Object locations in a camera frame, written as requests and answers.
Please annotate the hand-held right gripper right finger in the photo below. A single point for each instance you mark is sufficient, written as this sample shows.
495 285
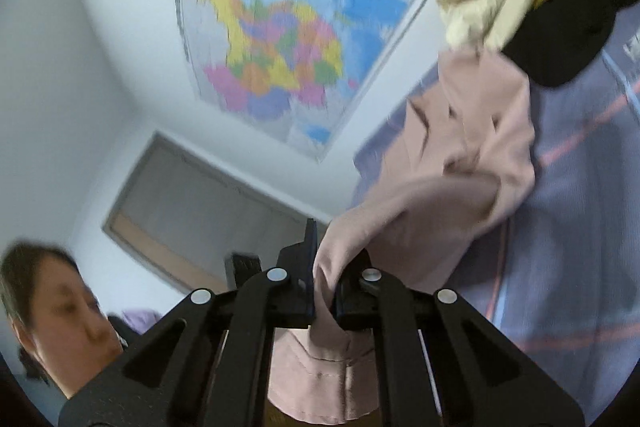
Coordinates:
352 299

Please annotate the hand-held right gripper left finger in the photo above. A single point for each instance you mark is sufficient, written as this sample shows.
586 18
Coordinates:
311 272

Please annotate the pink garment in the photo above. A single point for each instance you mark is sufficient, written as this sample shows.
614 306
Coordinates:
450 207

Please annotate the grey framed door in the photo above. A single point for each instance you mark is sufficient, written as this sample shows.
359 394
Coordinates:
200 207

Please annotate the purple cloth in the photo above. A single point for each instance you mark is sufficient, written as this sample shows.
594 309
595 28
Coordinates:
142 321

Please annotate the person's head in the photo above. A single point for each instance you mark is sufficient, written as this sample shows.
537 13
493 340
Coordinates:
60 307

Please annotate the purple plaid bed sheet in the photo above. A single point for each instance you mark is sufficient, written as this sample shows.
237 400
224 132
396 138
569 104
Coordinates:
575 232

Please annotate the black garment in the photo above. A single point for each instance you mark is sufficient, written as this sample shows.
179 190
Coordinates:
555 42

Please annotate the colourful wall map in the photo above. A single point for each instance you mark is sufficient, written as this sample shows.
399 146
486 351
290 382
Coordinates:
280 32

